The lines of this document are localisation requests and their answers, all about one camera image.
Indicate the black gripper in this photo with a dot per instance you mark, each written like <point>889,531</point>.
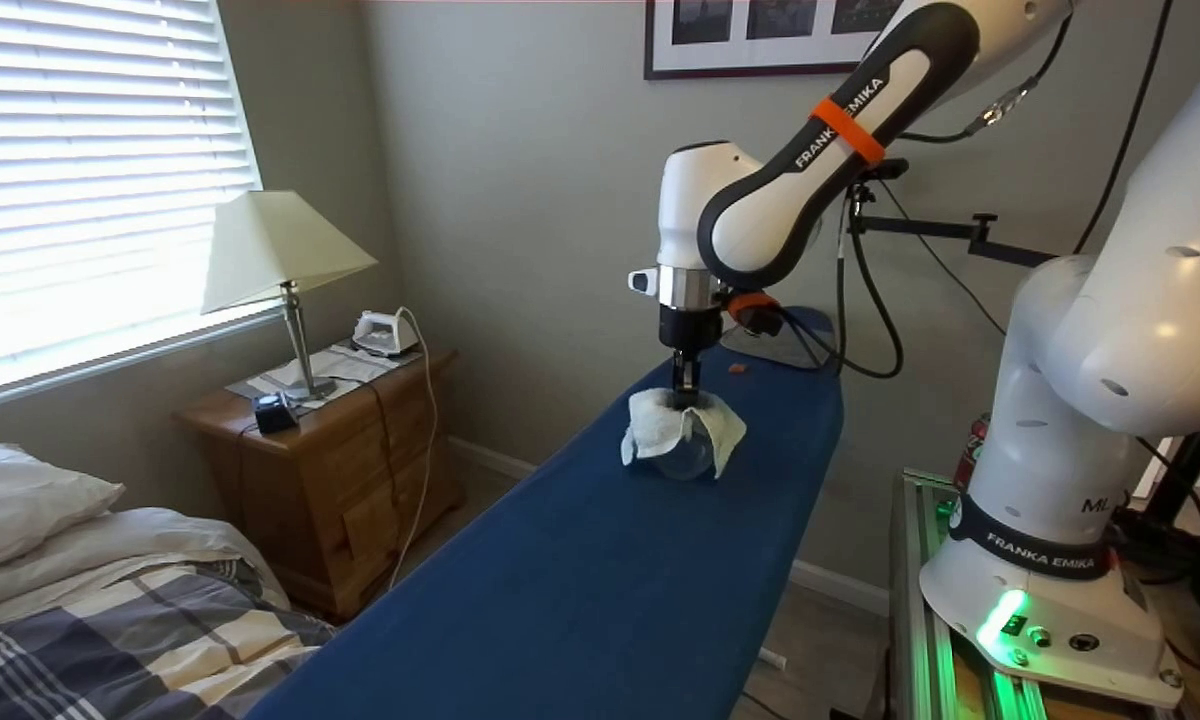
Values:
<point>691,333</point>

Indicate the light blue terry cloth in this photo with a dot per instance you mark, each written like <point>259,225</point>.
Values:
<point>654,420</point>

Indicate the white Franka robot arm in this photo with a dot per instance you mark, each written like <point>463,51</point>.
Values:
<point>1104,344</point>

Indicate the pale cloth on nightstand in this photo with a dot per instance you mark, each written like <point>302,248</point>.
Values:
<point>342,367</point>

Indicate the grey quilted pad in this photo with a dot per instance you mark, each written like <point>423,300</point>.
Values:
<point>798,350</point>

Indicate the blue covered ironing board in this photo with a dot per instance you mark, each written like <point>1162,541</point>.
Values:
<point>585,586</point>

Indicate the white clothes iron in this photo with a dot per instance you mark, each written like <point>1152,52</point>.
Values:
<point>384,333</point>

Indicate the black framed picture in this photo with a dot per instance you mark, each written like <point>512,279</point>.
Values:
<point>761,35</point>

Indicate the wooden nightstand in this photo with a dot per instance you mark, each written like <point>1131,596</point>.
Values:
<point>334,492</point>

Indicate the black alarm clock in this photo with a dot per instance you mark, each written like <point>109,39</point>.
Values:
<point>272,414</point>

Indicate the table lamp with beige shade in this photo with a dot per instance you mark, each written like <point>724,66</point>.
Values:
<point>283,247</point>

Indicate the white duvet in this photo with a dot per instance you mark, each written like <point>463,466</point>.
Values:
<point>106,554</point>

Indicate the bed with plaid blanket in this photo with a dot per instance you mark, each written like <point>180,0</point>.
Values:
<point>120,652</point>

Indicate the white window blinds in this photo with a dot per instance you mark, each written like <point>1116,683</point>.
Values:
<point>93,175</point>

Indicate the white pillow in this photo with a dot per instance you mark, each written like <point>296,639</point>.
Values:
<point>26,502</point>

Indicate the red and black wrist camera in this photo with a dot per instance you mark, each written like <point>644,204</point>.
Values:
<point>752,311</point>

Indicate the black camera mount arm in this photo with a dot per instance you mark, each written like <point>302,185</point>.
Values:
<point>947,228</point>

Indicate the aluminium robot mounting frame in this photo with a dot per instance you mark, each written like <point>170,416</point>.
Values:
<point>924,640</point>

